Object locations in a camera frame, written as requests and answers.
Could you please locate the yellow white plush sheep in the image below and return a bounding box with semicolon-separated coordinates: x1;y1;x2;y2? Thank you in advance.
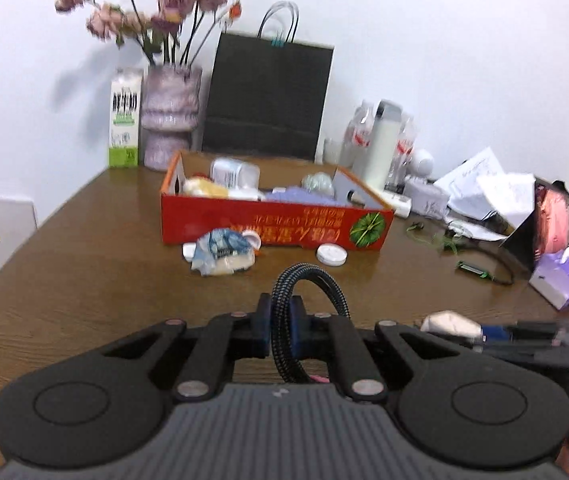
182;176;265;202

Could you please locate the white thermos bottle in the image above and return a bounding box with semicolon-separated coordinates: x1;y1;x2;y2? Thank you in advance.
364;100;402;191

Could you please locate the white paper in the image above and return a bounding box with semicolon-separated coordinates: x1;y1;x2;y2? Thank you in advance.
420;310;484;339

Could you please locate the purple fabric pouch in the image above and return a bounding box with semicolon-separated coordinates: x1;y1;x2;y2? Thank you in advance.
264;186;335;206

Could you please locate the wooden desktop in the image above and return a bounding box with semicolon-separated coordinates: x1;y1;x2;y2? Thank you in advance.
0;165;569;480

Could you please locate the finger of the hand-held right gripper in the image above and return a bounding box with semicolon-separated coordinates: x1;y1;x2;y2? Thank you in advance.
514;320;569;334
479;326;569;349

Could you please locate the white ridged round lid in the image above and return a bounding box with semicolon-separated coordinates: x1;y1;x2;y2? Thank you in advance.
315;243;348;266

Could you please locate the green black earphone cable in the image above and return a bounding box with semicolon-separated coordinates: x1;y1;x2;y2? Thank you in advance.
407;220;465;253

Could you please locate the white green milk carton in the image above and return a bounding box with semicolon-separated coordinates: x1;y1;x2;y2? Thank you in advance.
108;67;144;168

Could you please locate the small green device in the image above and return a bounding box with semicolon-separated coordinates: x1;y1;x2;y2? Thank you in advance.
457;260;490;280

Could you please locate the purple ceramic vase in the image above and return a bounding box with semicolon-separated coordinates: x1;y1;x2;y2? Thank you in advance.
140;65;202;172

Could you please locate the clear water bottle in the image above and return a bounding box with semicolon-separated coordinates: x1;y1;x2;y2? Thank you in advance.
389;112;417;186
340;101;377;168

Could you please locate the black pink foil bag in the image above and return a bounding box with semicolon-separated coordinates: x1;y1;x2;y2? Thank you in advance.
499;180;569;273

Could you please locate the blue shiny snack packet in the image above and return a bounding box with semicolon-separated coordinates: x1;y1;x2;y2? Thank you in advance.
192;227;256;277

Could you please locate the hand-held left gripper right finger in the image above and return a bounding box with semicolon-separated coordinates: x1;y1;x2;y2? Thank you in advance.
290;296;457;403

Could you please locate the iridescent clear plastic bag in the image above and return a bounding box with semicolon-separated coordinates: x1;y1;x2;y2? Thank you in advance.
300;172;335;197

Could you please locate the black paper bag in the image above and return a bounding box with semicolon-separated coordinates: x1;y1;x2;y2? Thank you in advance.
200;2;335;162

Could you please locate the pile of printed papers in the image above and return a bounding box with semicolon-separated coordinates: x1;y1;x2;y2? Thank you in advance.
434;147;537;241

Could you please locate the translucent plastic container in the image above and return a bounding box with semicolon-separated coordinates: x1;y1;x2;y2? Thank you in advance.
210;157;260;191

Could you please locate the white patterned tin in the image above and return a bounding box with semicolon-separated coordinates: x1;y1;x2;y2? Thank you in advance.
403;176;451;218

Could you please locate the purple white tissue box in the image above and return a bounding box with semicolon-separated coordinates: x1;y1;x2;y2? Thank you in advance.
529;245;569;311

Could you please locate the white round speaker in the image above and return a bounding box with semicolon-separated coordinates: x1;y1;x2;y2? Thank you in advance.
407;149;436;178

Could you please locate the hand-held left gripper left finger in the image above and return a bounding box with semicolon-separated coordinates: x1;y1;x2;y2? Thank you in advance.
103;294;272;402

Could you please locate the red cardboard box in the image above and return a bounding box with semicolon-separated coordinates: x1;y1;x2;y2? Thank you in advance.
160;150;395;253

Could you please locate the black white braided cable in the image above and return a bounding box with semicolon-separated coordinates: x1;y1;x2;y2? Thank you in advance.
270;262;352;386

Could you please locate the clear glass cup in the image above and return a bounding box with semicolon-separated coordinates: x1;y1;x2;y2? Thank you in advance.
321;137;342;165

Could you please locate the pink flowers bouquet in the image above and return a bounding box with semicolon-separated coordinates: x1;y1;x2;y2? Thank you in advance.
54;0;242;68

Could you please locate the white plastic tube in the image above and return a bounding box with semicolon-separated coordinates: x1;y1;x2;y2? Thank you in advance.
383;192;413;219

